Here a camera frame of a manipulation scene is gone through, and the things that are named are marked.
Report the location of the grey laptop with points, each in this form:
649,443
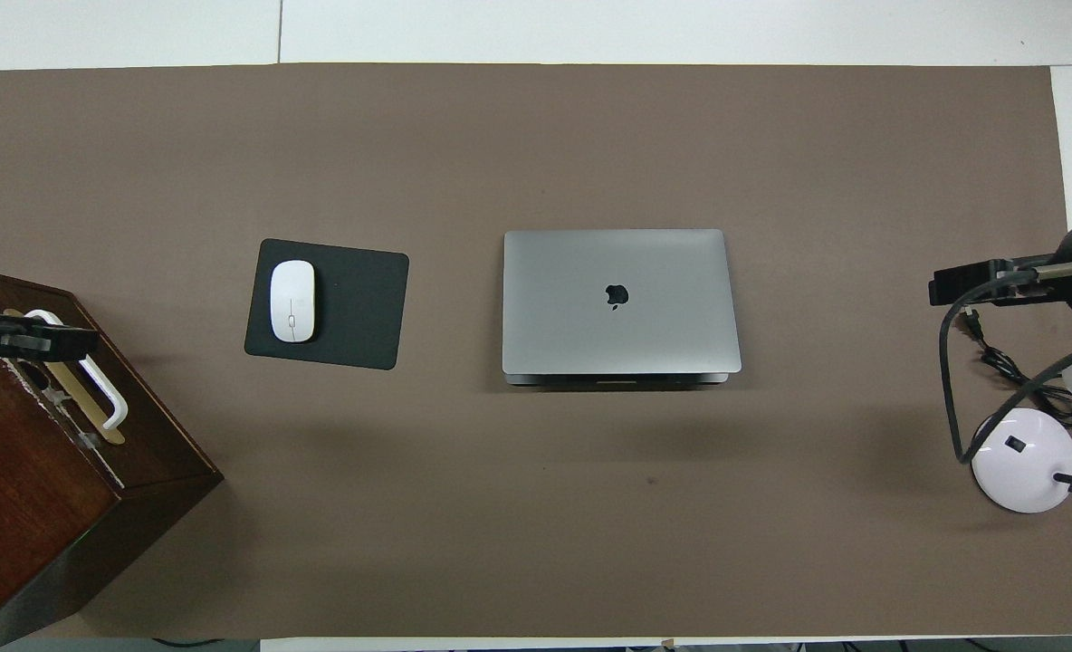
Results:
663,317

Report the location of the dark brown wooden box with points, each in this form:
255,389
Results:
156,453

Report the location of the white desk lamp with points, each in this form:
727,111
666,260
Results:
1020,471

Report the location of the white computer mouse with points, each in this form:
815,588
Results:
292,302

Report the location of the black mouse pad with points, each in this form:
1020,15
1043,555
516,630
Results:
355,308

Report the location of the brown table mat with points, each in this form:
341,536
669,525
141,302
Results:
590,507

